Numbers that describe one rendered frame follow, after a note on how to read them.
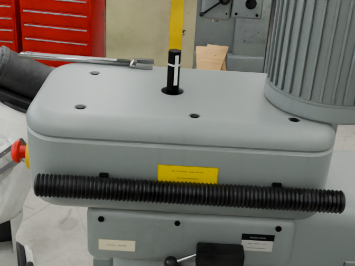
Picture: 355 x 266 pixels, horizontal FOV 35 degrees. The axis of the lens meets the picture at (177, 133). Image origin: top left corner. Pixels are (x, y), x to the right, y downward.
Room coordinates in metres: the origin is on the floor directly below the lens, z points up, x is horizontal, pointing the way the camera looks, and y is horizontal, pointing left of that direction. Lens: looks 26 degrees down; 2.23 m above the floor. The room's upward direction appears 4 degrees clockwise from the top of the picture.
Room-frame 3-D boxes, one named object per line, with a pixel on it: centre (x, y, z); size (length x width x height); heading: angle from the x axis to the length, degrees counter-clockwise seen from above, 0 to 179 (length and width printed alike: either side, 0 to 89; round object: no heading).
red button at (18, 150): (0.84, 0.27, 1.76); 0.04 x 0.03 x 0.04; 1
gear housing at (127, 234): (0.84, -0.03, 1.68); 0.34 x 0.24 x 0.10; 91
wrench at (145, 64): (0.95, 0.17, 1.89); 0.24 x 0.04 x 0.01; 89
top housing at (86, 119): (0.84, 0.00, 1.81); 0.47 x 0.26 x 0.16; 91
